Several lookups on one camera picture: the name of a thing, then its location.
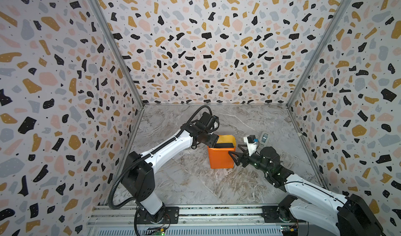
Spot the dark blue gift box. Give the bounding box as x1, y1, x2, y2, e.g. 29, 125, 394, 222
214, 143, 235, 148

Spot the white tape dispenser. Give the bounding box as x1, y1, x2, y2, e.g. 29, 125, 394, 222
259, 132, 269, 145

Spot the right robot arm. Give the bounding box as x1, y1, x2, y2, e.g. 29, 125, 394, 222
228, 147, 383, 236

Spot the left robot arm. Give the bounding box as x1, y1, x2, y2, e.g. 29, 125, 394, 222
117, 109, 220, 221

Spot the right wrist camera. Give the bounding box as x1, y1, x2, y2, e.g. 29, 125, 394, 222
243, 135, 260, 157

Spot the black corrugated cable left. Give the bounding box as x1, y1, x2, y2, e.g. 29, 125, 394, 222
107, 105, 214, 210

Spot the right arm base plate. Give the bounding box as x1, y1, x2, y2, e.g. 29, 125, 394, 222
261, 205, 306, 223

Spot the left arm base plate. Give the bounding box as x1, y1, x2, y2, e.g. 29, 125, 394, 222
135, 206, 180, 225

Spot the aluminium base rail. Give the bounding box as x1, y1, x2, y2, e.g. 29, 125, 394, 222
86, 204, 352, 236

